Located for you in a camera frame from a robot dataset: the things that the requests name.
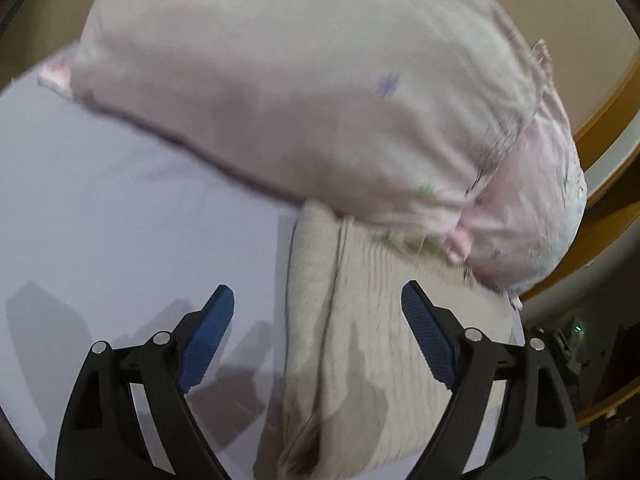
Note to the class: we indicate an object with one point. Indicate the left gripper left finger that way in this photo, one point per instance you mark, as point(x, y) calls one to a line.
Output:
point(101, 437)

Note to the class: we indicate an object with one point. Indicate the wooden wall shelf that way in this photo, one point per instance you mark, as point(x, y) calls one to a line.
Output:
point(608, 146)

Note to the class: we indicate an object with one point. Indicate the beige knitted garment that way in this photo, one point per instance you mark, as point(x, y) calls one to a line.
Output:
point(358, 393)

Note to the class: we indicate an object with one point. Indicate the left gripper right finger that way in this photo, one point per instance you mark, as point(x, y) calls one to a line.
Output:
point(536, 436)

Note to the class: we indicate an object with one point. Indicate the pink patterned pillow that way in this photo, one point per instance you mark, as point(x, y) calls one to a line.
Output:
point(432, 116)

